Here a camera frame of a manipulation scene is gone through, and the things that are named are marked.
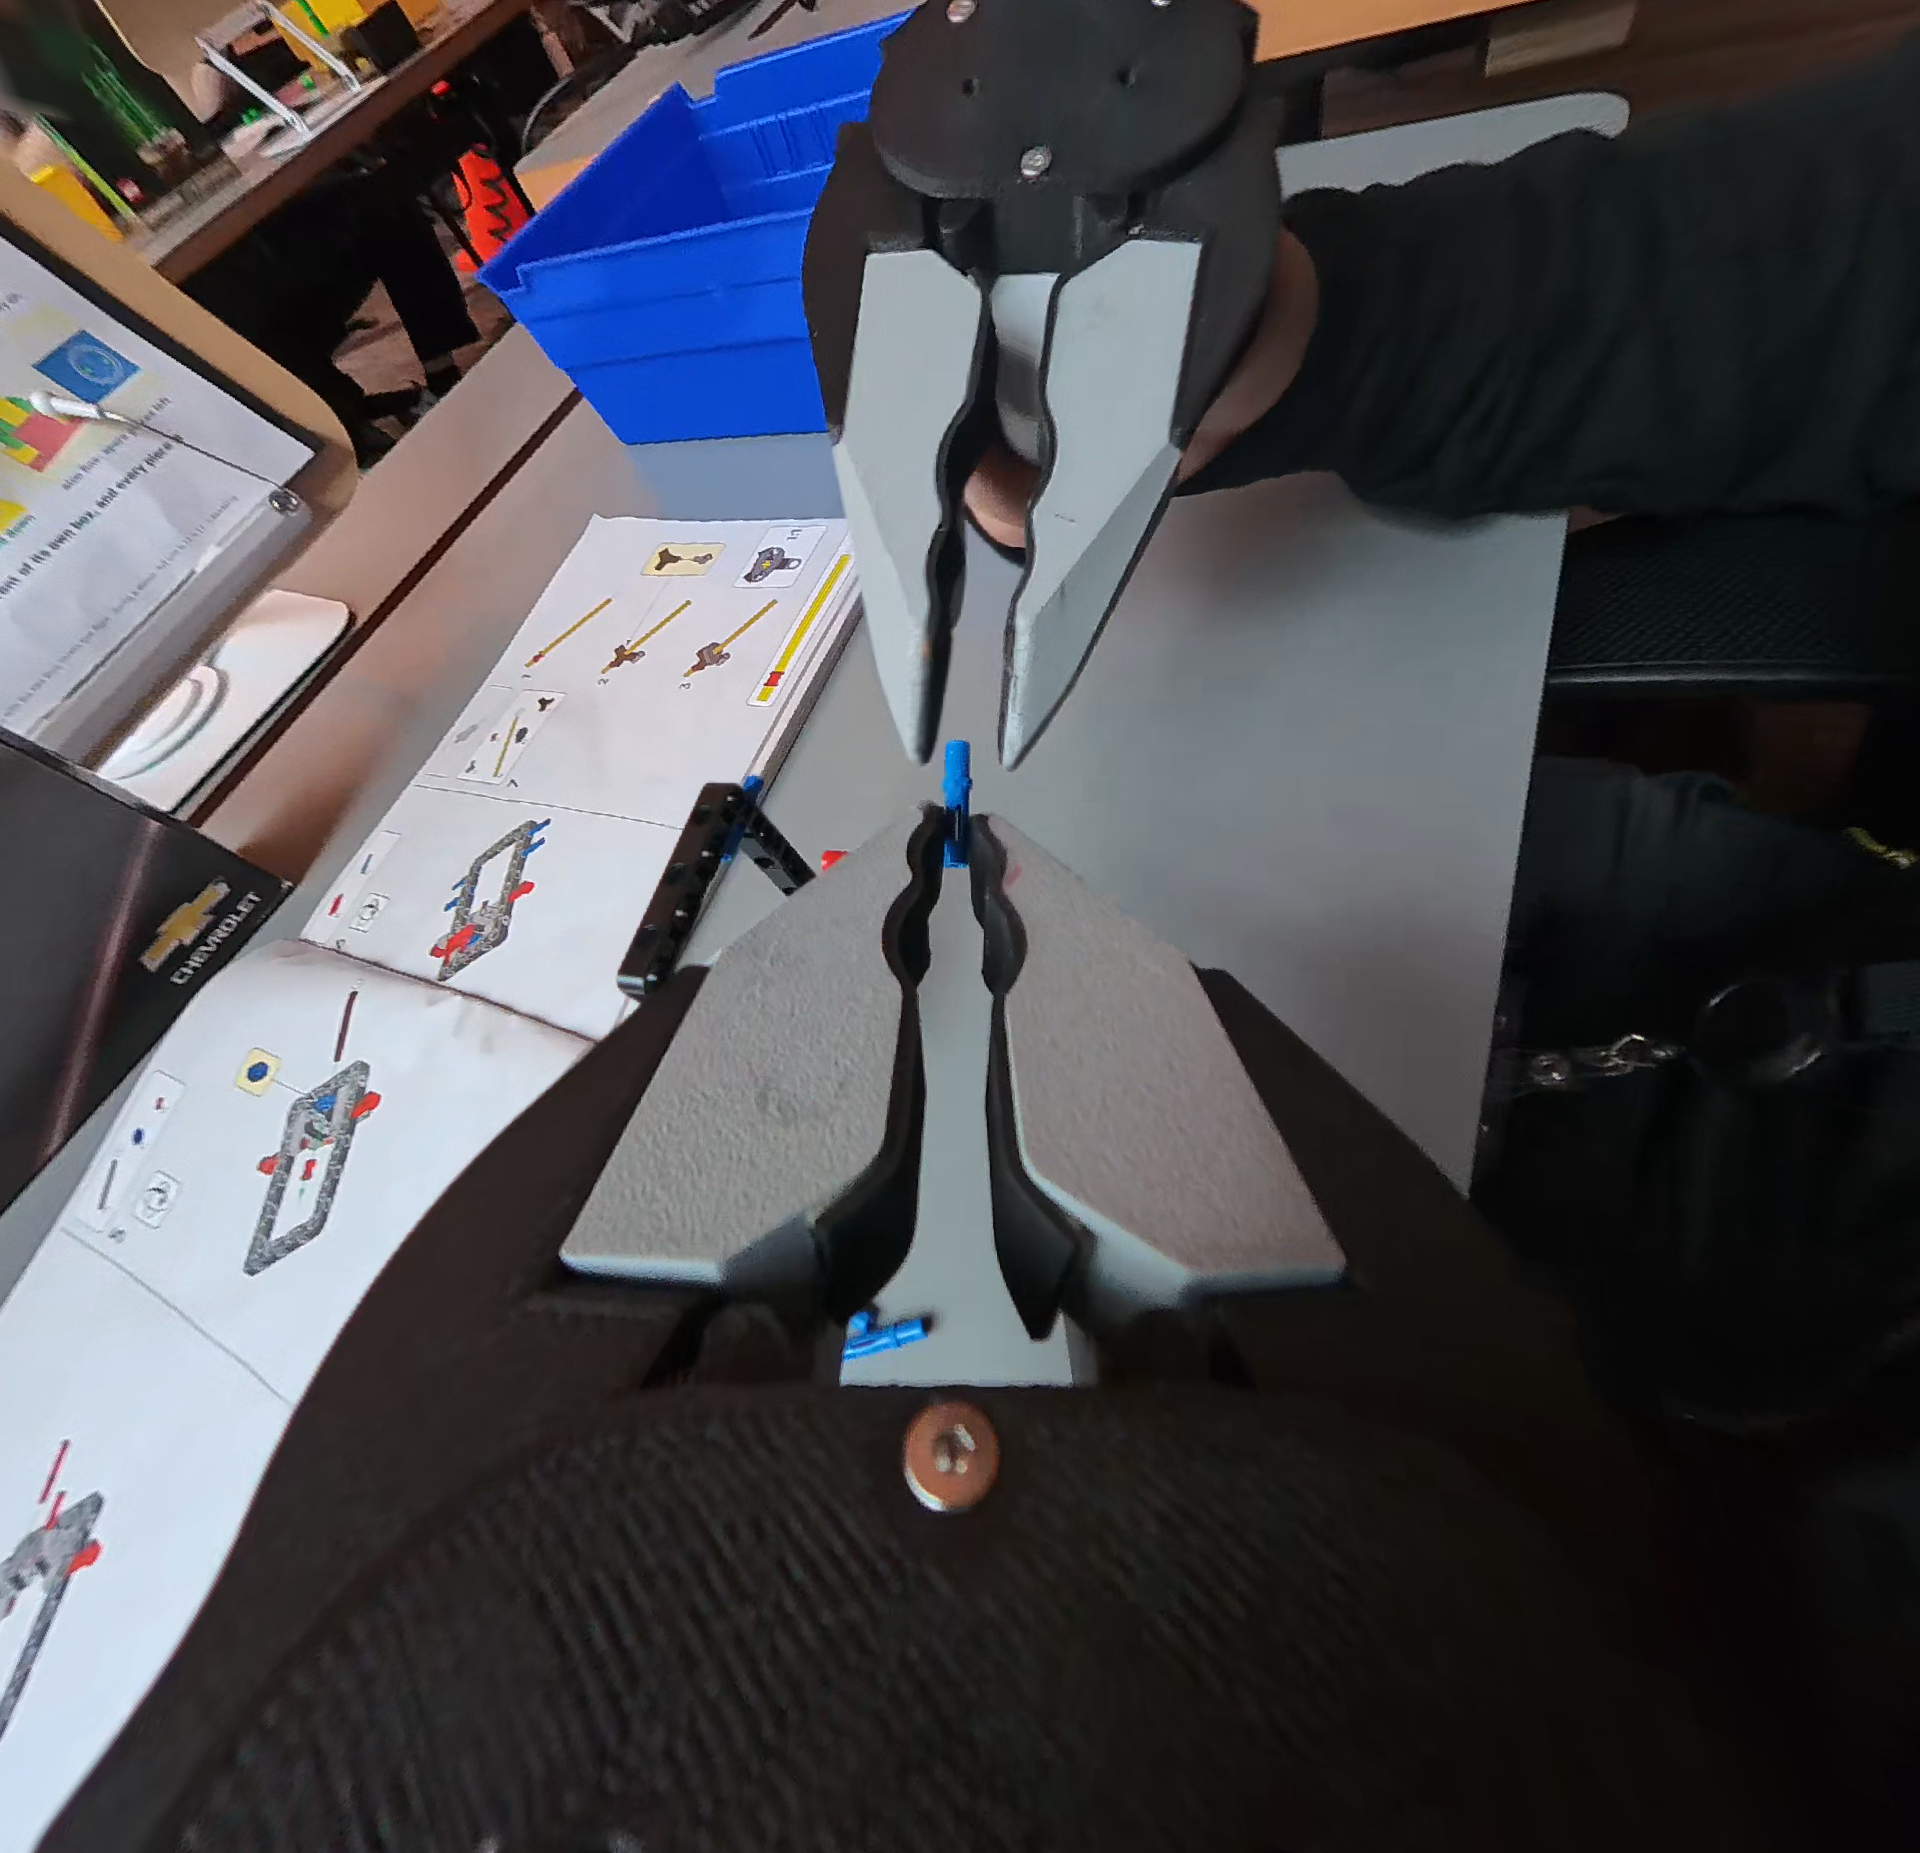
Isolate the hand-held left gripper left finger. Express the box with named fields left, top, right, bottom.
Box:
left=559, top=806, right=945, bottom=1324

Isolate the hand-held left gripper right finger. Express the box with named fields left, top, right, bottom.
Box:
left=964, top=809, right=1348, bottom=1346

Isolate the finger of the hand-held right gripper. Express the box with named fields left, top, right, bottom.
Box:
left=991, top=241, right=1214, bottom=770
left=827, top=248, right=1001, bottom=768

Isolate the black lego frame assembly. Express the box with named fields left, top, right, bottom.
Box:
left=617, top=777, right=826, bottom=1005

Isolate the person's right forearm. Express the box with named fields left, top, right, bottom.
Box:
left=1185, top=45, right=1920, bottom=521

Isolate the lego instruction booklet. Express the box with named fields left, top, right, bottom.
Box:
left=0, top=510, right=865, bottom=1839

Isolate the black lego set box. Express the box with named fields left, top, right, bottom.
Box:
left=0, top=729, right=302, bottom=1208

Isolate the person's right hand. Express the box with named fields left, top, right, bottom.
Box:
left=969, top=223, right=1322, bottom=546

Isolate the blue plastic bin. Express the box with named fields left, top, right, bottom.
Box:
left=476, top=7, right=917, bottom=446

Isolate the black bag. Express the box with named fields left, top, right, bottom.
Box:
left=1478, top=757, right=1920, bottom=1434

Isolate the wooden desk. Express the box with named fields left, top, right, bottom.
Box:
left=120, top=0, right=579, bottom=278

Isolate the black mesh office chair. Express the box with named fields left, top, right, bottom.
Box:
left=1547, top=510, right=1920, bottom=693

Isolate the white stand base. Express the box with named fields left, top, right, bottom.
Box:
left=95, top=587, right=355, bottom=819

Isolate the wooden framed instruction sign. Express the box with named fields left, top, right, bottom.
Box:
left=0, top=160, right=359, bottom=731

